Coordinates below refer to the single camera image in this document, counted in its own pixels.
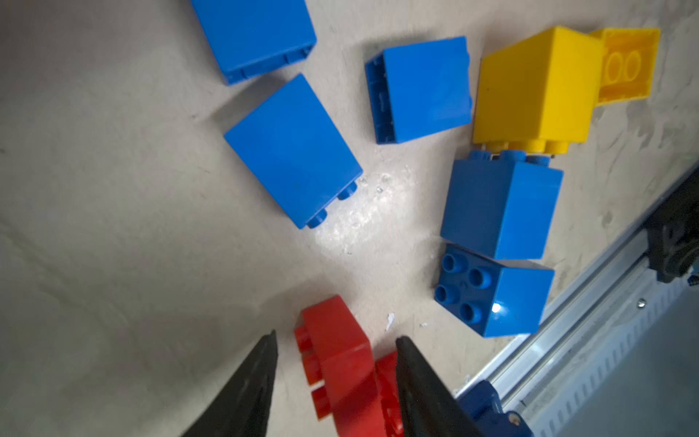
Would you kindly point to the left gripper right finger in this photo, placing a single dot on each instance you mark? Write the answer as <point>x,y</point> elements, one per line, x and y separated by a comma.
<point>427,407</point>

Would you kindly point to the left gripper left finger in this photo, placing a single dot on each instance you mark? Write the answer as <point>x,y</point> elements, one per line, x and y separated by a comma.
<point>242,407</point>

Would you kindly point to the red lego brick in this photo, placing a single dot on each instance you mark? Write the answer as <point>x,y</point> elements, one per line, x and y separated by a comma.
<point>358,392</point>

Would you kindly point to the blue lego brick bottom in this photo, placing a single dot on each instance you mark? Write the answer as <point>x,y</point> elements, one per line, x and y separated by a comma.
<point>495,298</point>

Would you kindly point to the blue lego brick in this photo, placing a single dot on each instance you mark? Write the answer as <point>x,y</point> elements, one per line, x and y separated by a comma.
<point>501,206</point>
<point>251,38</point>
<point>419,89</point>
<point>296,152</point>
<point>495,298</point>

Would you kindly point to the blue lego brick lower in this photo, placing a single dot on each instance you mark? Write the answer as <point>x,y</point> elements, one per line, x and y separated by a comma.
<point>501,206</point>

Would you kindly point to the blue lego brick left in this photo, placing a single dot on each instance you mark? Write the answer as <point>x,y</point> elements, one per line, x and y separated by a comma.
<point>296,152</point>

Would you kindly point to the blue lego brick centre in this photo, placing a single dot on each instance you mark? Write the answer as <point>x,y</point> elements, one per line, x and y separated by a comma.
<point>419,89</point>

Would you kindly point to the yellow lego brick slanted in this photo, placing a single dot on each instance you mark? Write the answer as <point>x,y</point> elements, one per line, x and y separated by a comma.
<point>538,95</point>

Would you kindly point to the yellow lego open underside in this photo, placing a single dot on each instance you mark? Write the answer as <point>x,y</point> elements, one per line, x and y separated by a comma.
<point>628,64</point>

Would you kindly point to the aluminium rail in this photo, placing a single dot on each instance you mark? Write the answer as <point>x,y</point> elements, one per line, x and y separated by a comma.
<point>589,337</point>

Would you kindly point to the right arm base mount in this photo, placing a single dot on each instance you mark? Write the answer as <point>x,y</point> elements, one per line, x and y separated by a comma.
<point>672,232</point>

